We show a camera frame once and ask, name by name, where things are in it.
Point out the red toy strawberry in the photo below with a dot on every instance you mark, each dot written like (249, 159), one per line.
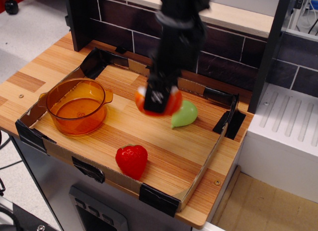
(132, 160)

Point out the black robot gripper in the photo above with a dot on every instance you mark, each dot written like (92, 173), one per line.
(182, 38)

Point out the toy oven control panel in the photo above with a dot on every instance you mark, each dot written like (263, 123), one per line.
(96, 216)

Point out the orange transparent plastic pot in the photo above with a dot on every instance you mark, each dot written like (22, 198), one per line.
(77, 106)

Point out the green toy pear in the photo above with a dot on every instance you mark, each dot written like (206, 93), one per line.
(186, 115)

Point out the white toy sink drainboard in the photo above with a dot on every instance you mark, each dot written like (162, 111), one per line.
(281, 144)

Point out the light wooden shelf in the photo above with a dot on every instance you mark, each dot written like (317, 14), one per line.
(225, 16)

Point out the dark grey post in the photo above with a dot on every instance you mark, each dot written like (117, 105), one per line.
(272, 48)
(79, 23)

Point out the orange white toy sushi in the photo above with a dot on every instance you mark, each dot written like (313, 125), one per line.
(158, 103)

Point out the taped cardboard fence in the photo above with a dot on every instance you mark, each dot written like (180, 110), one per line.
(187, 166)

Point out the dark grey right post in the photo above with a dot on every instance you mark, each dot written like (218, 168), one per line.
(272, 48)

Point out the black chair caster wheel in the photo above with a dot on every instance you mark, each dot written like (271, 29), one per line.
(11, 7)

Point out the dark grey left post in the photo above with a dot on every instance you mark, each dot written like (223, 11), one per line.
(79, 23)

